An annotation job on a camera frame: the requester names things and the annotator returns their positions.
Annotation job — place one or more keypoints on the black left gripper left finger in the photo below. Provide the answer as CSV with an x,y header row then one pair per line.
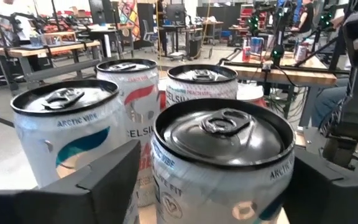
x,y
73,202

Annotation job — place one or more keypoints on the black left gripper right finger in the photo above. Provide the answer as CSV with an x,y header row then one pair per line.
x,y
328,202

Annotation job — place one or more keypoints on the tall grey drink can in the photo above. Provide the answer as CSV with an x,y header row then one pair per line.
x,y
67,130

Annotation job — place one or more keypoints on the silver can black lid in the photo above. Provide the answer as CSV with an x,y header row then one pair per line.
x,y
222,186

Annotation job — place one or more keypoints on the tall white can red print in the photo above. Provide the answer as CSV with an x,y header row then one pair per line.
x,y
138,102

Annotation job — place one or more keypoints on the short silver pink can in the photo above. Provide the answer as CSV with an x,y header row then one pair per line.
x,y
197,90

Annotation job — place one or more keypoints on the background black robot arm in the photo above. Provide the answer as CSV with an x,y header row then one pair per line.
x,y
277,53
26,18
325,20

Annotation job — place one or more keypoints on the person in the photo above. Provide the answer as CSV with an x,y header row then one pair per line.
x,y
161,28
325,102
308,18
23,9

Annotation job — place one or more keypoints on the background red white can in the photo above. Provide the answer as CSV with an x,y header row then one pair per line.
x,y
301,53

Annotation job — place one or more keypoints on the blue lit monitor screen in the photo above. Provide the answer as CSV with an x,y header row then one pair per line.
x,y
287,11

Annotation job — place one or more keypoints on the wooden workbench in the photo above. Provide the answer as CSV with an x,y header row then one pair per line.
x,y
291,74
42,49

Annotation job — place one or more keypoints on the red storage bins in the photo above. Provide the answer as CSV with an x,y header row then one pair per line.
x,y
246,17

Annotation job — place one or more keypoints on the black office desk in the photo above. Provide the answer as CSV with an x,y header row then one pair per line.
x,y
172,31

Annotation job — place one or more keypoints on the colourful patterned wall art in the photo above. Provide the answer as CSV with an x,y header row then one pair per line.
x,y
129,18

